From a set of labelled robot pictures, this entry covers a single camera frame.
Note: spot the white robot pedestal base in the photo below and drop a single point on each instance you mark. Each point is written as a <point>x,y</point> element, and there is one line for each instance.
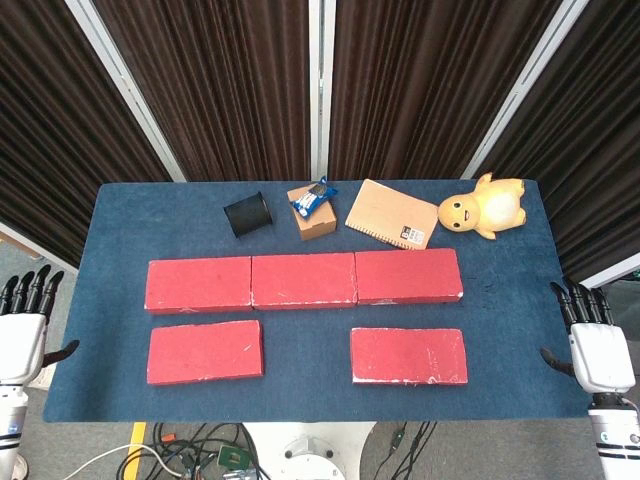
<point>310,450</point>

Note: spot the blue table cloth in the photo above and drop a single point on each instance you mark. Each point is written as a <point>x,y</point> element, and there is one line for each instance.
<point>310,360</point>

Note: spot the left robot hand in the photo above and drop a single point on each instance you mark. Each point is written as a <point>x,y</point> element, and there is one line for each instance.
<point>20,345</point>

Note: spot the yellow plush toy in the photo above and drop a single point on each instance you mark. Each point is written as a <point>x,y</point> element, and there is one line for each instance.
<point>492,207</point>

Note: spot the yellow floor tape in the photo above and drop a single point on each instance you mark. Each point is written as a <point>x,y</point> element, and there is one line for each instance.
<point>134,450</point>

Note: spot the kraft spiral notebook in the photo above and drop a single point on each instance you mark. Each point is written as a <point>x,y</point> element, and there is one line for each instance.
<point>390,212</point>

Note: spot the red foam brick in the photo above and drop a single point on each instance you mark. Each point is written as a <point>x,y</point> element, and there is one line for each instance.
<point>407,275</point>
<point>407,355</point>
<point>205,352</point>
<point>302,280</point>
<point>197,285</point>

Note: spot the dark brown pleated curtain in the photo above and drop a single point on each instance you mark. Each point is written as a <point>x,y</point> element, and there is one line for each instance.
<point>425,85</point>
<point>50,125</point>
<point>595,140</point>
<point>215,90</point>

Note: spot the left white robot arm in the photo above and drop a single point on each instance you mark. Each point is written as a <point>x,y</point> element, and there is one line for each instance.
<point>10,415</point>

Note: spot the small cardboard box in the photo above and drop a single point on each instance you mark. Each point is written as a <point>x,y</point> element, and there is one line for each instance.
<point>317,225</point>

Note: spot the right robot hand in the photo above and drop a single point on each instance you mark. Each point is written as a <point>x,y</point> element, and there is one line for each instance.
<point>600,355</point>

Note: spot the white aluminium partition post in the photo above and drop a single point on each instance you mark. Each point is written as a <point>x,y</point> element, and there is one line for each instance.
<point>321,90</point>
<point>125,85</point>
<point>525,85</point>

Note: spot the blue cookie packet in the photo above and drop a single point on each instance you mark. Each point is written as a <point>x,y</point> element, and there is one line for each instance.
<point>311,198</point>

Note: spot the green circuit board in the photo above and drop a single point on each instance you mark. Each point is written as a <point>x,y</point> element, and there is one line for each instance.
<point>233,457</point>

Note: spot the white aluminium partition rail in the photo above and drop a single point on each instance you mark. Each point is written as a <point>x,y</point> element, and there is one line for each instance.
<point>610,275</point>
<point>30,245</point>

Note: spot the black mesh pen cup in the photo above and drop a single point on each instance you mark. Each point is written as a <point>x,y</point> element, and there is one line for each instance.
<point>246,215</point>

